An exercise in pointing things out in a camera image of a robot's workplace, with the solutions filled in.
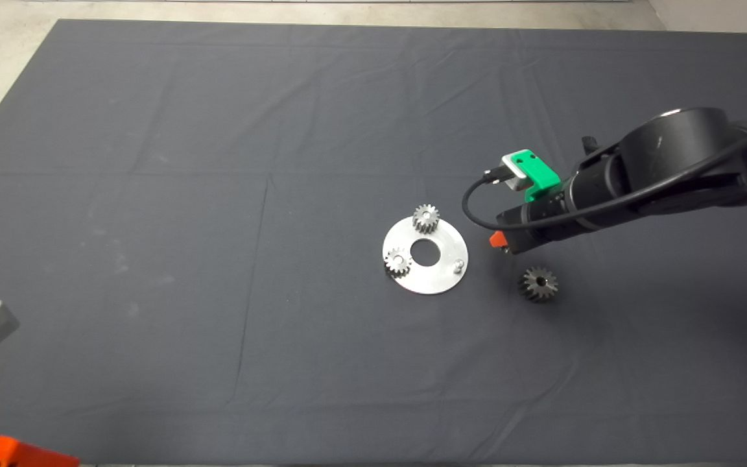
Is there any large steel gear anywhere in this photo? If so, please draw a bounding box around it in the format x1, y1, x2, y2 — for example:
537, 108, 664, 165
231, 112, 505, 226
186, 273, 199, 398
519, 266, 559, 303

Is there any dark grey table cloth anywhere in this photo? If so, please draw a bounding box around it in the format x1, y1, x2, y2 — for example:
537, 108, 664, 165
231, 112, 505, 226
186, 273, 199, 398
0, 18, 747, 465

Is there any black right camera cable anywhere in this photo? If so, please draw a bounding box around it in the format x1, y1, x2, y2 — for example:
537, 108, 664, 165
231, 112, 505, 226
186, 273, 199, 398
462, 120, 747, 229

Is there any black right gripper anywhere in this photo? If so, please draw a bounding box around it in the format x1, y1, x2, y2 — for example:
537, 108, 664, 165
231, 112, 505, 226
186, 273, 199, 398
489, 185, 576, 255

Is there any small steel gear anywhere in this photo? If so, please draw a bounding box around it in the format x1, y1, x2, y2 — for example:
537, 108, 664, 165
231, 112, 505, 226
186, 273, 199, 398
385, 247, 414, 279
412, 204, 440, 234

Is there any green right camera mount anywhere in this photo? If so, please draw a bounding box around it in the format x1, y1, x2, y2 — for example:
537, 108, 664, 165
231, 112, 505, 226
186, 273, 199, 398
510, 150, 562, 203

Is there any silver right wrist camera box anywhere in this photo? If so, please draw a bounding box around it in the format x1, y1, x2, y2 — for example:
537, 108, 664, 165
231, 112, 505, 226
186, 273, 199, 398
501, 150, 536, 192

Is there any round metal plate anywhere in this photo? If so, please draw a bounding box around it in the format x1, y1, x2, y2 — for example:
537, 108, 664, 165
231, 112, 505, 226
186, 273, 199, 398
383, 216, 469, 295

